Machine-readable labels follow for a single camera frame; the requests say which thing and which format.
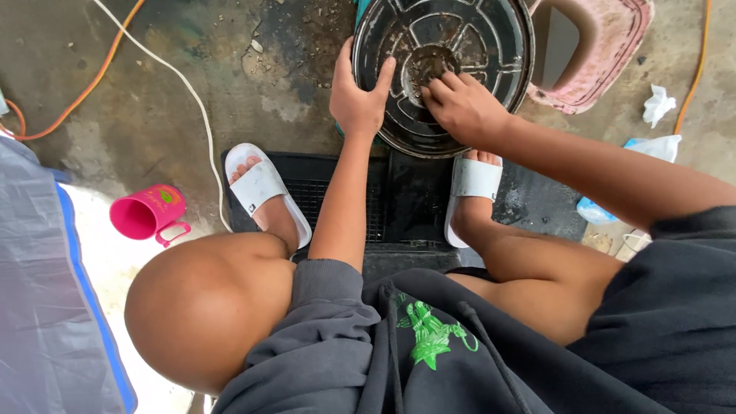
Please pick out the person's left hand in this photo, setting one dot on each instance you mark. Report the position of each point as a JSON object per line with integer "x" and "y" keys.
{"x": 355, "y": 106}

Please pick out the person's right hand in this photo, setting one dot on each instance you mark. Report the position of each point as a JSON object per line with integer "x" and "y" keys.
{"x": 468, "y": 112}

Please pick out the person's right fingers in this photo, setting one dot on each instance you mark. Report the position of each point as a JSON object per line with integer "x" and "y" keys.
{"x": 441, "y": 87}

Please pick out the round black metal pan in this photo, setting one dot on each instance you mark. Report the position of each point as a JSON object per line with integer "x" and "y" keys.
{"x": 477, "y": 46}

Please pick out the white slide sandal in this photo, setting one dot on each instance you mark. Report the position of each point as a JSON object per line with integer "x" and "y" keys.
{"x": 261, "y": 184}
{"x": 474, "y": 179}

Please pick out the black rubber car mat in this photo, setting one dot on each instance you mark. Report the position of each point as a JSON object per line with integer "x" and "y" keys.
{"x": 408, "y": 201}

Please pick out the pink plastic stool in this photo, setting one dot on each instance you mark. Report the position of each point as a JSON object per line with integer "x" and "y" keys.
{"x": 604, "y": 46}

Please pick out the person's right leg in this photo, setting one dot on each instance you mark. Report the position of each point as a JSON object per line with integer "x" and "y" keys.
{"x": 535, "y": 276}

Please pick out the person's leg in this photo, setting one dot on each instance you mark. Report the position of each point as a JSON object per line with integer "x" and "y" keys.
{"x": 535, "y": 276}
{"x": 201, "y": 310}

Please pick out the crumpled white tissue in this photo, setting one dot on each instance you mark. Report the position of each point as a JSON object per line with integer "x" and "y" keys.
{"x": 657, "y": 105}

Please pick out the dark grey hoodie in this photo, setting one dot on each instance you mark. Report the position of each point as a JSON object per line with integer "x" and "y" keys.
{"x": 460, "y": 368}

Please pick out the pink plastic mug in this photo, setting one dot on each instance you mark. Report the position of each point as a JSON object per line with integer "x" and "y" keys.
{"x": 146, "y": 211}

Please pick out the person's left leg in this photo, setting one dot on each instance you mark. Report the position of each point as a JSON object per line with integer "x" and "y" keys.
{"x": 201, "y": 310}

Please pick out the grey tarp with blue edge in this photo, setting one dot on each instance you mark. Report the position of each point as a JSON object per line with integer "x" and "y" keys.
{"x": 40, "y": 276}

